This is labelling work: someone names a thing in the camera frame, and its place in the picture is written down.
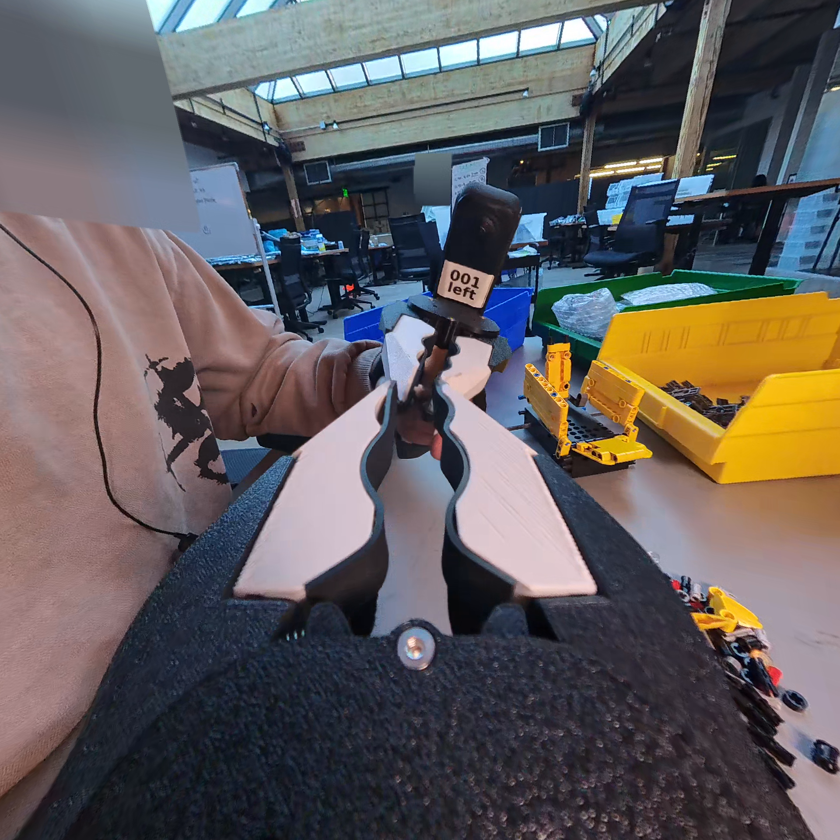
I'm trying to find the bubble wrap sheet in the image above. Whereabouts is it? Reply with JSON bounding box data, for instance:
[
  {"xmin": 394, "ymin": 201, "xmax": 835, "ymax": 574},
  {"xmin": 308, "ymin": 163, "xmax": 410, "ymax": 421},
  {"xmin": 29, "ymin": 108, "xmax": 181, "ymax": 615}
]
[{"xmin": 620, "ymin": 282, "xmax": 716, "ymax": 307}]

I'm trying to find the black office chair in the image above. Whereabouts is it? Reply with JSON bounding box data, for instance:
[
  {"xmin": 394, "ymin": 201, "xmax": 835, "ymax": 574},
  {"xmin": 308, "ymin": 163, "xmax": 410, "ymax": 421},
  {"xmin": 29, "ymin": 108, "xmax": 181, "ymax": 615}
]
[
  {"xmin": 388, "ymin": 213, "xmax": 442, "ymax": 283},
  {"xmin": 583, "ymin": 178, "xmax": 680, "ymax": 280},
  {"xmin": 328, "ymin": 226, "xmax": 382, "ymax": 316},
  {"xmin": 276, "ymin": 235, "xmax": 327, "ymax": 339}
]

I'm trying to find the white sign board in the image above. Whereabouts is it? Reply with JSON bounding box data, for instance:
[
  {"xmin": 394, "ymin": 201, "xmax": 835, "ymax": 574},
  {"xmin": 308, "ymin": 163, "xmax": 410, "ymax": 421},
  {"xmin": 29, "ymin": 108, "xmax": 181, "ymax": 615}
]
[{"xmin": 451, "ymin": 157, "xmax": 490, "ymax": 207}]

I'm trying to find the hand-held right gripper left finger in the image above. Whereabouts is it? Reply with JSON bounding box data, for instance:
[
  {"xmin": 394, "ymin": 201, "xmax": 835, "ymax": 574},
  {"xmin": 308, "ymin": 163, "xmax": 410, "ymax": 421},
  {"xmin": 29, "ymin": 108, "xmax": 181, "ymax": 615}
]
[{"xmin": 233, "ymin": 382, "xmax": 399, "ymax": 635}]

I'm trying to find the wooden background desk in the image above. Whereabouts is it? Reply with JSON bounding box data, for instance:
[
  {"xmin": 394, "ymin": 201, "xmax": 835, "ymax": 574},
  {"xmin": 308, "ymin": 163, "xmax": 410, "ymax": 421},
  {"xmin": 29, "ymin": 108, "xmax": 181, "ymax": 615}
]
[{"xmin": 669, "ymin": 177, "xmax": 840, "ymax": 277}]

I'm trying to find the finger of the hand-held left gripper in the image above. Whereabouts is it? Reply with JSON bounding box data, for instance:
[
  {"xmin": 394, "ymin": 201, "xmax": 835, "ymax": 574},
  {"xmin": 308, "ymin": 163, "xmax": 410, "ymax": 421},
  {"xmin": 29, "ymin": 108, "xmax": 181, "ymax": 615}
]
[
  {"xmin": 438, "ymin": 335, "xmax": 494, "ymax": 403},
  {"xmin": 382, "ymin": 315, "xmax": 435, "ymax": 395}
]

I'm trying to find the pile of small building pieces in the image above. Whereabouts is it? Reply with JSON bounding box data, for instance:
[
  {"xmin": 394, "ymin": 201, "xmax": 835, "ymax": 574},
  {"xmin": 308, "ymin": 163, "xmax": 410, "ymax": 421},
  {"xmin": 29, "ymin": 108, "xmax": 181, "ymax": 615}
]
[{"xmin": 666, "ymin": 574, "xmax": 840, "ymax": 791}]

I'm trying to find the person's beige sweatshirt torso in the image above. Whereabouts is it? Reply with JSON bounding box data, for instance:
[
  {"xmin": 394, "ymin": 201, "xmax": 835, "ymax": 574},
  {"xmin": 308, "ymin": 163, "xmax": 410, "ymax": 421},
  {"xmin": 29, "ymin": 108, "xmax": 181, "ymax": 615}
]
[{"xmin": 0, "ymin": 210, "xmax": 296, "ymax": 840}]

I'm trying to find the heap of black building pieces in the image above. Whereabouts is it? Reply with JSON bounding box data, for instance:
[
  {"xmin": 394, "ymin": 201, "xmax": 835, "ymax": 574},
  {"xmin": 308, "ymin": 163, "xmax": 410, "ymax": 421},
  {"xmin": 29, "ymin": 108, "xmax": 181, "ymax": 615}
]
[{"xmin": 659, "ymin": 379, "xmax": 749, "ymax": 429}]

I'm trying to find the crumpled clear plastic bag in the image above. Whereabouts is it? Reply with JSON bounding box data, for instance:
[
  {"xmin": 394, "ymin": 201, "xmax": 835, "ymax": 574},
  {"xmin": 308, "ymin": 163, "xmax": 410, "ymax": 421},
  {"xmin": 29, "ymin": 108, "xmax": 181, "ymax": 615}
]
[{"xmin": 551, "ymin": 287, "xmax": 621, "ymax": 340}]

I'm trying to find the green storage bin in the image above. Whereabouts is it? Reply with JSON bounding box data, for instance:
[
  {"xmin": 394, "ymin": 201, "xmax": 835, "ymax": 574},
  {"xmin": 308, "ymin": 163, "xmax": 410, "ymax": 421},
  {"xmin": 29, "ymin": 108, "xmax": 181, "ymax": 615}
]
[{"xmin": 532, "ymin": 269, "xmax": 803, "ymax": 365}]

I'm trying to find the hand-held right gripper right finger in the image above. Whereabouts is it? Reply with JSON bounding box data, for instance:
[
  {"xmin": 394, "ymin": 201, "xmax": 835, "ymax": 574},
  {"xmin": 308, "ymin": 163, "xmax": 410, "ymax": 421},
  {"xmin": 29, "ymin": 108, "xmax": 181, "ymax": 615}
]
[{"xmin": 433, "ymin": 384, "xmax": 598, "ymax": 635}]

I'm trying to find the whiteboard on stand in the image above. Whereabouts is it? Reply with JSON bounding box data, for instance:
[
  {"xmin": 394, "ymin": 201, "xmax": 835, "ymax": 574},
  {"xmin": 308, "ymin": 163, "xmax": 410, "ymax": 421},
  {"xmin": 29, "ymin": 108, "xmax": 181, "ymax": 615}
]
[{"xmin": 187, "ymin": 162, "xmax": 283, "ymax": 316}]

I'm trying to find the yellow storage bin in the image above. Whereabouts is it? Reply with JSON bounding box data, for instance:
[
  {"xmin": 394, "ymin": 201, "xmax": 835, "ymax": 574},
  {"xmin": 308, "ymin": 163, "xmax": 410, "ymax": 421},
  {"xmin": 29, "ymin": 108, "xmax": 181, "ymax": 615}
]
[{"xmin": 598, "ymin": 292, "xmax": 840, "ymax": 484}]

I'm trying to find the person's left forearm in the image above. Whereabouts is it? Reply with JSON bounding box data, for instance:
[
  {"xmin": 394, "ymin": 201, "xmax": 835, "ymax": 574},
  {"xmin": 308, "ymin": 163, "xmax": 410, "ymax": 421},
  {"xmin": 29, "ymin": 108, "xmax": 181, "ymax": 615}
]
[{"xmin": 210, "ymin": 308, "xmax": 385, "ymax": 441}]

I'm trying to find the yellow and black robot model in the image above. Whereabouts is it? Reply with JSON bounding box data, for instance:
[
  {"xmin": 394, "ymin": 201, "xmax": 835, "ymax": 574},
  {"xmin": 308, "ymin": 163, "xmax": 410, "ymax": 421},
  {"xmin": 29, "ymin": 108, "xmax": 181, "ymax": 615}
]
[{"xmin": 508, "ymin": 341, "xmax": 654, "ymax": 478}]

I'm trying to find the blue storage bin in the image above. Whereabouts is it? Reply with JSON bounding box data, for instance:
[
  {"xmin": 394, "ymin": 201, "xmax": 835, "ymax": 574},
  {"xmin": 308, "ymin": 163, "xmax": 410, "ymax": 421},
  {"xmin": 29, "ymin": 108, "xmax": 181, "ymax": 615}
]
[{"xmin": 343, "ymin": 287, "xmax": 534, "ymax": 352}]

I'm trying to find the person's left hand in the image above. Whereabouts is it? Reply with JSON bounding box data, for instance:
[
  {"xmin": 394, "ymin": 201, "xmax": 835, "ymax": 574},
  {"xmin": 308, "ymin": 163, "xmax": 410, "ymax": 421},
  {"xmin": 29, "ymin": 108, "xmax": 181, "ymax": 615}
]
[{"xmin": 394, "ymin": 407, "xmax": 445, "ymax": 462}]

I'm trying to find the black earphone cable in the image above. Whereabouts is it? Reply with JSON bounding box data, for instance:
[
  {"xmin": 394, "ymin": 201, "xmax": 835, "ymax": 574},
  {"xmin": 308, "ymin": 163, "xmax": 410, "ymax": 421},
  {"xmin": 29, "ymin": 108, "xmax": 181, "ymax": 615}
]
[{"xmin": 0, "ymin": 223, "xmax": 198, "ymax": 552}]

